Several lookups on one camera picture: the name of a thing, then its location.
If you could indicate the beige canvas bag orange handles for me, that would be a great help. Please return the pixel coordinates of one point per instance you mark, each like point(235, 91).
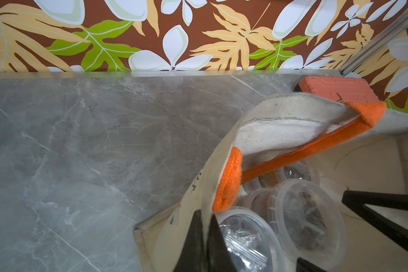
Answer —
point(359, 150)

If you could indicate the clear seed jar stack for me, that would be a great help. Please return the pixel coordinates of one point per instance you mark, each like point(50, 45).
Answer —
point(305, 220)
point(302, 170)
point(251, 243)

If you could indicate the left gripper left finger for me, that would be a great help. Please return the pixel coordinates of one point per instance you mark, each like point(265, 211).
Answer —
point(198, 255)

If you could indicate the red plastic tool case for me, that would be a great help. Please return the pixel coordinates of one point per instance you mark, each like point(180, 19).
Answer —
point(338, 89)

